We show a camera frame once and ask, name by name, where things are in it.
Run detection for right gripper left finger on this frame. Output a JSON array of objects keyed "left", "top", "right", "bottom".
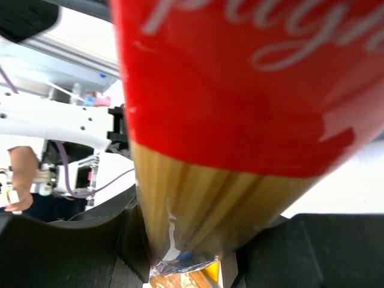
[{"left": 1, "top": 187, "right": 150, "bottom": 287}]

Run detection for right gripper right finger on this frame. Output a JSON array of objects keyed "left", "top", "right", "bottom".
[{"left": 233, "top": 214, "right": 383, "bottom": 287}]

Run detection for red spaghetti bag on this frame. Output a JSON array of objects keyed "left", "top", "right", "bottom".
[{"left": 110, "top": 1, "right": 383, "bottom": 274}]

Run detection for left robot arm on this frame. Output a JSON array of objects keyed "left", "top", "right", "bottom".
[{"left": 1, "top": 1, "right": 131, "bottom": 157}]

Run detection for person forearm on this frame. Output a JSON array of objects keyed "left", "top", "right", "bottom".
[{"left": 8, "top": 146, "right": 39, "bottom": 193}]

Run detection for person hand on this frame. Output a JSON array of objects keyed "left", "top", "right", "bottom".
[{"left": 5, "top": 186, "right": 34, "bottom": 212}]

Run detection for dark label spaghetti bag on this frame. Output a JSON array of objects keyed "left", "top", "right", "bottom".
[{"left": 148, "top": 253, "right": 222, "bottom": 287}]

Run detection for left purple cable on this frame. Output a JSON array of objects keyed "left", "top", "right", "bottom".
[{"left": 0, "top": 65, "right": 136, "bottom": 199}]

